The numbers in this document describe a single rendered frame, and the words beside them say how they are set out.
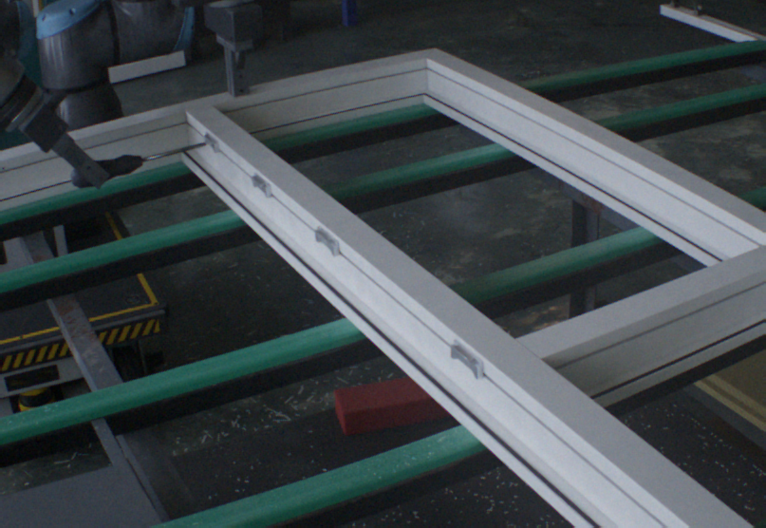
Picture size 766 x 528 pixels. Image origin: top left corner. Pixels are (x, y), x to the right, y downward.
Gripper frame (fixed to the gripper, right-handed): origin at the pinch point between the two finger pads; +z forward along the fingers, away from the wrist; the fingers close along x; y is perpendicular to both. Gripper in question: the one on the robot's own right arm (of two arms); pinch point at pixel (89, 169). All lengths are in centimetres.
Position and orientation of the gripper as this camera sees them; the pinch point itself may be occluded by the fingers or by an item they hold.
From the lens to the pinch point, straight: 157.3
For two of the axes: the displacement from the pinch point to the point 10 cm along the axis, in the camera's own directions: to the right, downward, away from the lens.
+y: 6.3, -7.7, 1.1
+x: -4.5, -2.4, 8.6
